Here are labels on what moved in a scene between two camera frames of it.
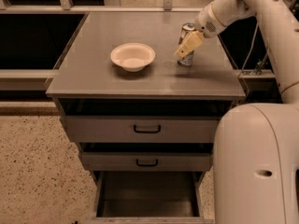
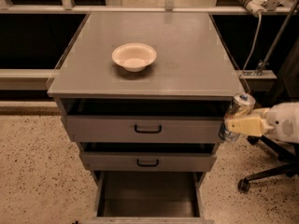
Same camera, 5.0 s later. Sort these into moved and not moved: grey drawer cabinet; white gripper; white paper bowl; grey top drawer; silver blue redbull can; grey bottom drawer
Moved: white gripper; silver blue redbull can
Not moved: white paper bowl; grey bottom drawer; grey top drawer; grey drawer cabinet
